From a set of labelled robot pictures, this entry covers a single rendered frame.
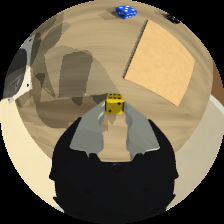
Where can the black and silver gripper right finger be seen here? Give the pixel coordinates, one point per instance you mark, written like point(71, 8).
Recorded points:
point(146, 138)

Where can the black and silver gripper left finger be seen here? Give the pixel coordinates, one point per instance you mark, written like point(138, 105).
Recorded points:
point(84, 136)

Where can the blue die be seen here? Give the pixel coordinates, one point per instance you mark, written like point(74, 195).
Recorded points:
point(125, 11)

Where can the black die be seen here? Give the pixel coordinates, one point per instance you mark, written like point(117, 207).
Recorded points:
point(172, 19)

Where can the tan square mat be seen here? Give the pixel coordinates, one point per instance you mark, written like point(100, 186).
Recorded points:
point(161, 64)

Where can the yellow die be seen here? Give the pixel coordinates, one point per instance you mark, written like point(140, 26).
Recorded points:
point(114, 103)

